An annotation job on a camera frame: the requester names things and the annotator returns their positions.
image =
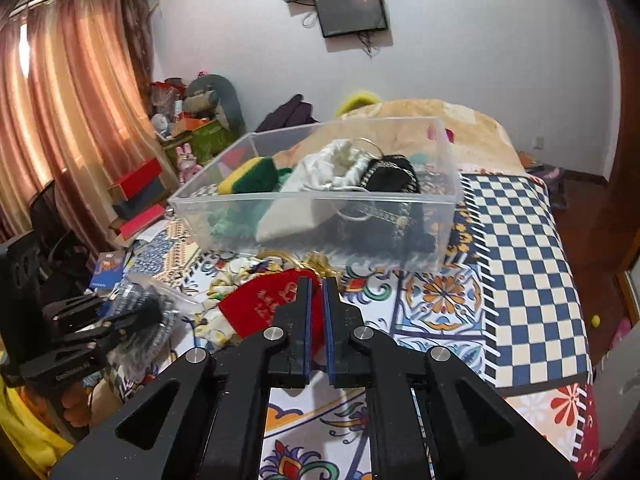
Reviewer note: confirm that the black chair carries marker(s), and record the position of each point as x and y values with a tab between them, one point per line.
45	215

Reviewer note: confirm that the small black wall monitor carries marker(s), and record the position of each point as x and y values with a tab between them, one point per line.
352	10

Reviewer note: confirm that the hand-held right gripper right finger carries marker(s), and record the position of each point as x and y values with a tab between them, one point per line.
327	331

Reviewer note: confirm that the white satin pouch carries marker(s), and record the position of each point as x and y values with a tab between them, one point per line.
320	170

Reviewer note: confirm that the yellow green plush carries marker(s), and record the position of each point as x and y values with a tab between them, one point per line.
357	99

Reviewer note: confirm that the white wall socket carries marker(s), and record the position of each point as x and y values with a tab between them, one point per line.
539	142

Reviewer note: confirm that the green knitted cloth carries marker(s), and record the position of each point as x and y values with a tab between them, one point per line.
229	220

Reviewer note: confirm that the green cardboard box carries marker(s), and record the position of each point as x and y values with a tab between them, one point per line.
212	141

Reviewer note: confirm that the orange curtain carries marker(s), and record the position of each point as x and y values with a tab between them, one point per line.
65	95

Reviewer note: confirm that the blue white checkered blanket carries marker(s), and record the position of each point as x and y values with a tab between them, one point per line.
525	270

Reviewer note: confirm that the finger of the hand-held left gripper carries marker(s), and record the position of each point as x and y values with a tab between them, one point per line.
135	317
75	310

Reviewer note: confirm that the pink bunny toy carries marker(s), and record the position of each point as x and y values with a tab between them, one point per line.
187	161

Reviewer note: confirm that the beige blanket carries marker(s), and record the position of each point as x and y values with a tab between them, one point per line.
475	130

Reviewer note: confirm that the red embroidered pouch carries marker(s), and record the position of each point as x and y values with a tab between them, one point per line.
255	307

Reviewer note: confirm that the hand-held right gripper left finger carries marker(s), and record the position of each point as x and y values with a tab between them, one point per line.
308	331

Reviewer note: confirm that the colourful patterned bedsheet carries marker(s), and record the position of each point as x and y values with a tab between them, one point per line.
440	305

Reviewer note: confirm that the black patterned pouch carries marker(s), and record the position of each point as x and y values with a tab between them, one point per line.
392	175

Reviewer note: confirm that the dark grey flat box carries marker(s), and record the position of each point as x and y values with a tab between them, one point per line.
142	200

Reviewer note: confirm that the small yellow ball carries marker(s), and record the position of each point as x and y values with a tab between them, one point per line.
596	321

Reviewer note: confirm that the blue packet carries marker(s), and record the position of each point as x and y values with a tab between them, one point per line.
107	268

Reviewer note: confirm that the dark purple clothing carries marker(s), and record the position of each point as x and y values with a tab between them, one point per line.
287	112

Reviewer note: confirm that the clear plastic storage box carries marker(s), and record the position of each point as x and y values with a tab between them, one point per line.
442	170

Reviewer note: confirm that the green yellow sponge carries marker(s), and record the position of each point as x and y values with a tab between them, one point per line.
245	175

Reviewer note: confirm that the yellow cloth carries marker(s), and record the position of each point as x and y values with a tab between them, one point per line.
25	435

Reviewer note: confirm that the grey green stuffed toy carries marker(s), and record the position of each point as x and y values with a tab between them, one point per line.
220	95

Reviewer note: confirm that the clear bag with grey cloth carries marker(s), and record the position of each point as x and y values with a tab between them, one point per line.
172	310

